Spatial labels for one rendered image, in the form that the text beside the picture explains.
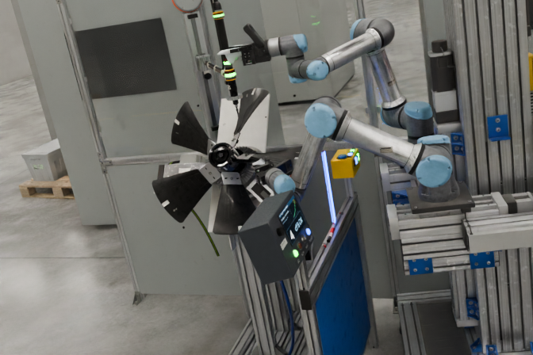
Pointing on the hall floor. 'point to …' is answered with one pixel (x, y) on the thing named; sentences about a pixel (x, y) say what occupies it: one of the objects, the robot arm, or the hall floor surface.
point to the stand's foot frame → (247, 338)
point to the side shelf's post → (293, 295)
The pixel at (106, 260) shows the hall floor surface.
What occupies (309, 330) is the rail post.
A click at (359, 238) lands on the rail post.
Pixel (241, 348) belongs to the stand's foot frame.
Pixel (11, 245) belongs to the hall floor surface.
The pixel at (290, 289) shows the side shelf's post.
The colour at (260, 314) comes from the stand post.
